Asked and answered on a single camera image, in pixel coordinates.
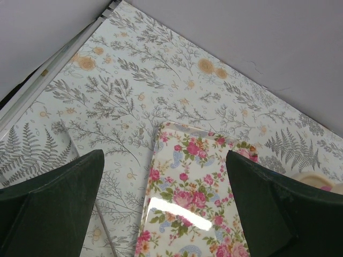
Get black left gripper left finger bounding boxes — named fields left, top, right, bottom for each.
left=1, top=149, right=105, bottom=256

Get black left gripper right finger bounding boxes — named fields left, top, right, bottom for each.
left=226, top=151, right=342, bottom=256

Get metal serving tongs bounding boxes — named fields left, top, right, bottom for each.
left=61, top=119, right=118, bottom=257

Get cream three-tier dessert stand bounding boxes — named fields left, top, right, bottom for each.
left=292, top=171, right=342, bottom=195

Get floral serving tray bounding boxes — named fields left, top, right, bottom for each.
left=135, top=122, right=258, bottom=256

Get floral tablecloth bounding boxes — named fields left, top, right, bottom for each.
left=1, top=2, right=342, bottom=256

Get aluminium frame rail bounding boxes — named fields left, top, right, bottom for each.
left=1, top=1, right=120, bottom=139

